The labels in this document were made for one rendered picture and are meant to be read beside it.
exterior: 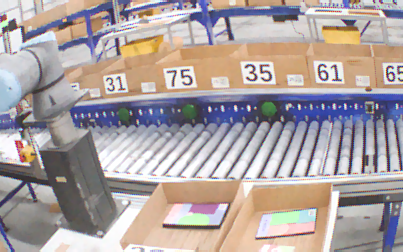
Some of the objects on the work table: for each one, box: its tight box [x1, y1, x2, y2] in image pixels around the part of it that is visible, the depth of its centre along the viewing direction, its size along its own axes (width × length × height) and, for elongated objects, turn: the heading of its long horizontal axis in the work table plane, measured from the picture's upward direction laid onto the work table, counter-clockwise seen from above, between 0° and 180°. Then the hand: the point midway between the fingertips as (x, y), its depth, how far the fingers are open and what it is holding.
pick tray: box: [119, 180, 245, 252], centre depth 125 cm, size 28×38×10 cm
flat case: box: [163, 203, 231, 229], centre depth 134 cm, size 14×19×2 cm
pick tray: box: [219, 182, 333, 252], centre depth 110 cm, size 28×38×10 cm
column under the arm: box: [38, 129, 131, 238], centre depth 140 cm, size 26×26×33 cm
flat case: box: [255, 207, 318, 240], centre depth 120 cm, size 14×19×2 cm
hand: (0, 151), depth 174 cm, fingers open, 5 cm apart
